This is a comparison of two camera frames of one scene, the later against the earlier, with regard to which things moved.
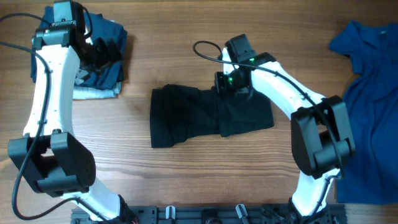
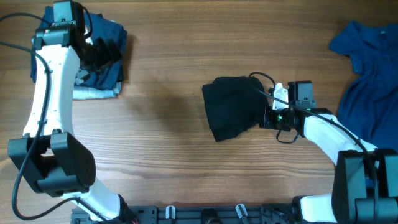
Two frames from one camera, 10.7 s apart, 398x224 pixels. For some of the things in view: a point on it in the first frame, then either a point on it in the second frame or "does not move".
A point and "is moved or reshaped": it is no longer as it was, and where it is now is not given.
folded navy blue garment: (107, 78) does not move
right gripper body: (228, 84) -> (275, 119)
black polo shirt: (180, 112) is moved or reshaped
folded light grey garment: (84, 93) does not move
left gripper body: (100, 56) does not move
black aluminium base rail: (216, 214) does not move
